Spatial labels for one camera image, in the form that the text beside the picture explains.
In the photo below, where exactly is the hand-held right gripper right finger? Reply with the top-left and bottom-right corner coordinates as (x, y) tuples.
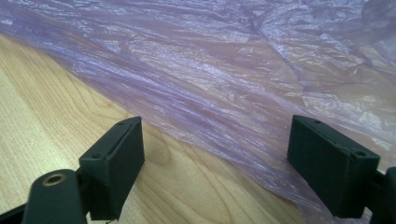
(287, 114), (381, 218)

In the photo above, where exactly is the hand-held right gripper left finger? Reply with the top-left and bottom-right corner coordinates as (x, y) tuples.
(78, 116), (146, 221)

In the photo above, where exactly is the purple plastic bag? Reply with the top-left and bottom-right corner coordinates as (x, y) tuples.
(0, 0), (396, 224)

